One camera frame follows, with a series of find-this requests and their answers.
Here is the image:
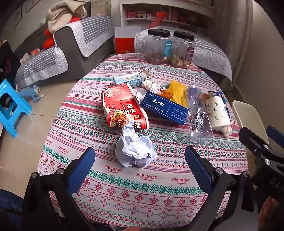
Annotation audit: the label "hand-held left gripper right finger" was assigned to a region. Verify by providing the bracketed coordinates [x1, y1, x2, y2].
[185, 145, 255, 231]

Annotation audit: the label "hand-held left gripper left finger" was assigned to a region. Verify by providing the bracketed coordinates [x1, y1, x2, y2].
[23, 147, 98, 231]

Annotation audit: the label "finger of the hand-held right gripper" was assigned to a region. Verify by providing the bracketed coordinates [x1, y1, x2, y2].
[266, 125, 284, 145]
[238, 126, 274, 161]

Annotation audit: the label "white paper ball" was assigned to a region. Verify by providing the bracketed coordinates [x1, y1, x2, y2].
[115, 124, 159, 168]

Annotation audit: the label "blue cardboard box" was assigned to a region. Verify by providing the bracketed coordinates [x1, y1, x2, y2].
[135, 88, 190, 126]

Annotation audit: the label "person's right hand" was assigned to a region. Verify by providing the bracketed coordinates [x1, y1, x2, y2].
[258, 196, 284, 231]

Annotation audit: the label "white chair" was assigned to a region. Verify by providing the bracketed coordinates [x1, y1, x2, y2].
[232, 100, 269, 154]

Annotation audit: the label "floral paper cup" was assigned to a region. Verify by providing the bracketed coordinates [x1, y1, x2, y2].
[204, 90, 231, 132]

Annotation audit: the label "clear plastic bottle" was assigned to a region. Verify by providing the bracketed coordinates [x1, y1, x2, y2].
[187, 85, 214, 144]

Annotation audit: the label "patterned tablecloth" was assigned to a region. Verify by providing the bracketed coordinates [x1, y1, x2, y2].
[36, 53, 248, 228]

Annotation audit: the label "red instant noodle package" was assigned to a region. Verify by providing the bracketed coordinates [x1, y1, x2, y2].
[101, 83, 150, 130]

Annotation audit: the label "yellow snack packet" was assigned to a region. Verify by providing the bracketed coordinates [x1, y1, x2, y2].
[166, 80, 188, 107]

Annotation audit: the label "person's blue trousers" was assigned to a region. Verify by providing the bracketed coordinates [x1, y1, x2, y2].
[0, 189, 25, 231]

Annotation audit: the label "orange snack sticks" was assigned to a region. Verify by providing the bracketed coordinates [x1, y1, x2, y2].
[160, 89, 174, 99]

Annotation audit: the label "blue plush toy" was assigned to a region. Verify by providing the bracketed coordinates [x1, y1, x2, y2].
[19, 85, 46, 103]

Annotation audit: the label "blue plastic stool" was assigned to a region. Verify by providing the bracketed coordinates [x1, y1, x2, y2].
[0, 79, 33, 138]

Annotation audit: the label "small crumpled white tissue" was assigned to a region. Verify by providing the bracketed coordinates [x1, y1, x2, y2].
[141, 80, 159, 94]

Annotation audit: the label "white and blue carton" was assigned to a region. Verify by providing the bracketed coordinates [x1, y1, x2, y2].
[113, 69, 152, 87]

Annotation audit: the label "grey quilted sofa cover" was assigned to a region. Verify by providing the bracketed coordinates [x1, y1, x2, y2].
[134, 26, 233, 89]

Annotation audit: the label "beige curtain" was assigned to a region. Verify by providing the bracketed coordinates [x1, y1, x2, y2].
[207, 0, 254, 90]

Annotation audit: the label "plastic jar with purple label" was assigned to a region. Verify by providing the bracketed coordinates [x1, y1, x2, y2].
[170, 31, 196, 68]

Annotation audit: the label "grey sofa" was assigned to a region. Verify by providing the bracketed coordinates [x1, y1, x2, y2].
[14, 15, 115, 87]

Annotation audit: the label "dark cloth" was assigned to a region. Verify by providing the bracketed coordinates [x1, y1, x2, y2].
[0, 39, 22, 90]

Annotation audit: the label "plastic jar with blue label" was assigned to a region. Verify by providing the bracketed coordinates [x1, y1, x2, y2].
[144, 28, 173, 65]

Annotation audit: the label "red cushion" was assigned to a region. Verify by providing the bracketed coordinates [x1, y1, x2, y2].
[43, 17, 80, 50]

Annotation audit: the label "red and white paper bag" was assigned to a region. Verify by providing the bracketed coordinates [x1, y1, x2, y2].
[114, 26, 143, 55]

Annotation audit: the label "white bookshelf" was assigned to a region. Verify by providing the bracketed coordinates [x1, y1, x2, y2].
[120, 0, 217, 32]

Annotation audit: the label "pile of beige blankets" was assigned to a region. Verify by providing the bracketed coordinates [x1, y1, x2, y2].
[45, 0, 91, 34]

